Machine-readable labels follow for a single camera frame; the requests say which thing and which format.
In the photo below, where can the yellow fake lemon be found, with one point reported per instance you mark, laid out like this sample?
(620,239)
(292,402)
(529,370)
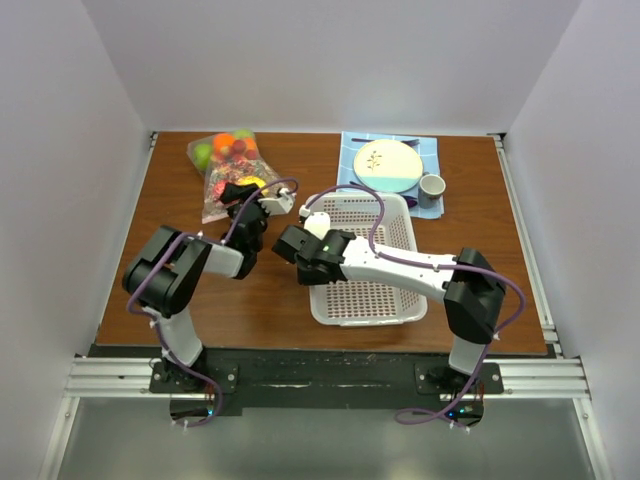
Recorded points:
(252,180)

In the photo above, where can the small white cup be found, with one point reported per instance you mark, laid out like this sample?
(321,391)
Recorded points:
(431,187)

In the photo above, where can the cream and blue plate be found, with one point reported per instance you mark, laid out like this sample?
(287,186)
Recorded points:
(388,167)

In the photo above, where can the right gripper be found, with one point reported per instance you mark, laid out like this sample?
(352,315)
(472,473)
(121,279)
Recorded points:
(305,279)

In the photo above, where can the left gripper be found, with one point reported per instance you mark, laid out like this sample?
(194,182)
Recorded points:
(235,192)

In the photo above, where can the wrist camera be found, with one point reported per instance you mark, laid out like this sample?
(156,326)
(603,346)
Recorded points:
(316,223)
(281,204)

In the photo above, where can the white plastic basket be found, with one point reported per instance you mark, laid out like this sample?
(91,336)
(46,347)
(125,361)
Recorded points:
(362,302)

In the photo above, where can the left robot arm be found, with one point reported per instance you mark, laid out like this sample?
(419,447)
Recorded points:
(162,279)

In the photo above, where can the blue checkered cloth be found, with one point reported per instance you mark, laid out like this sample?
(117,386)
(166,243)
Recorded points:
(427,149)

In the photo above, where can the aluminium frame rail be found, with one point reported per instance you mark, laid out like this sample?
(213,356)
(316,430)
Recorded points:
(109,377)

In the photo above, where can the purple plastic spoon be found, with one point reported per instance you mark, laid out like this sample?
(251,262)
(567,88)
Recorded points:
(411,201)

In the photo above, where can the orange fake fruit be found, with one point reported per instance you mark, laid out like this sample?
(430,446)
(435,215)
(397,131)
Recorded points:
(222,143)

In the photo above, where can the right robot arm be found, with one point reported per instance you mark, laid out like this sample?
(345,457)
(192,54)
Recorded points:
(471,292)

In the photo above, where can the red fake apple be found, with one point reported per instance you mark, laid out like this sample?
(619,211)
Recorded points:
(218,189)

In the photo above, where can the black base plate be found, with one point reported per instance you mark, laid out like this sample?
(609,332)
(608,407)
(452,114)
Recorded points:
(326,379)

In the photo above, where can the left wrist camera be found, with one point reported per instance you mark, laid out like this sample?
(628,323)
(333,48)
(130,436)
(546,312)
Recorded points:
(281,204)

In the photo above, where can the green fake apple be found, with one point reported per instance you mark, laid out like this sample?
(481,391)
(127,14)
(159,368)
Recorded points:
(201,156)

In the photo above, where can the purple plastic fork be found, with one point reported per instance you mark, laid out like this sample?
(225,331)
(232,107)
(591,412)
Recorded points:
(410,143)

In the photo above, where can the clear zip top bag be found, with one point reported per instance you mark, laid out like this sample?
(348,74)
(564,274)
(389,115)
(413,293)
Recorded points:
(243,160)

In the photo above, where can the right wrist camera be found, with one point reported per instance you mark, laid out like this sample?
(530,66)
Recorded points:
(316,223)

